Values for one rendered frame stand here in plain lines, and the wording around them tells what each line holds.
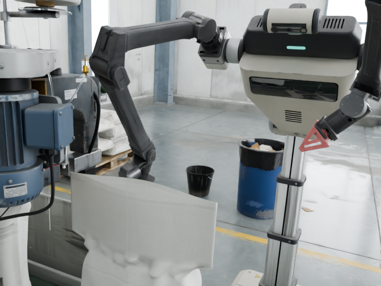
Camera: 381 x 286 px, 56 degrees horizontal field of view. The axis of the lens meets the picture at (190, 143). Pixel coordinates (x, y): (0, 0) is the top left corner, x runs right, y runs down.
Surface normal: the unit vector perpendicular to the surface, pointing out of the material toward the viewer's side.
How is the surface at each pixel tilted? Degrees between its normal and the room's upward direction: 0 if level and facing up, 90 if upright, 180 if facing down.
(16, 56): 91
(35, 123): 90
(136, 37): 102
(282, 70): 40
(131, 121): 107
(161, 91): 90
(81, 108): 90
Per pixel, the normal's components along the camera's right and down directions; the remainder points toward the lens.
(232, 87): -0.41, 0.21
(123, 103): 0.73, 0.47
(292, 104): -0.38, 0.77
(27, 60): 0.89, 0.15
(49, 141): 0.00, 0.25
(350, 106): -0.54, -0.01
